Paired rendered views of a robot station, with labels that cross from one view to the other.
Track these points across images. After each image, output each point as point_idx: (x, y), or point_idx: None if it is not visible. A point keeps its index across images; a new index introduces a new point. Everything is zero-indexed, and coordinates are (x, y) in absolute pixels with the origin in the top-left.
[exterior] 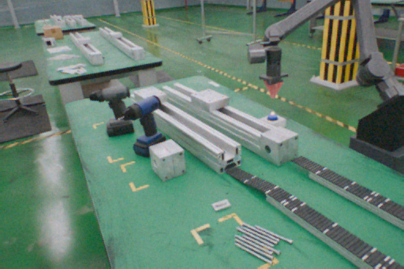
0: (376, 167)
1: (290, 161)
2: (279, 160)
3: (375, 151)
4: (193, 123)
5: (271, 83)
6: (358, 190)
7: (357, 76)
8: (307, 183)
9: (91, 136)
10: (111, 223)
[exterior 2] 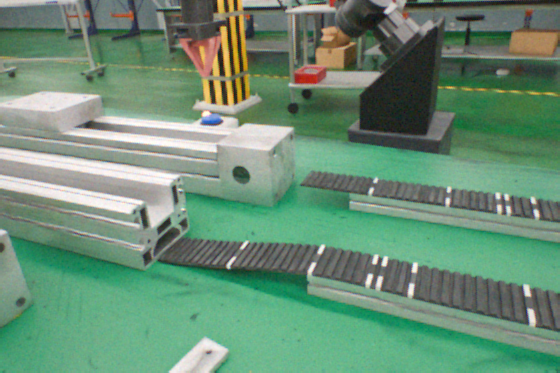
0: (432, 160)
1: (290, 190)
2: (274, 192)
3: (400, 140)
4: (21, 163)
5: (201, 35)
6: (472, 199)
7: (340, 19)
8: (357, 221)
9: None
10: None
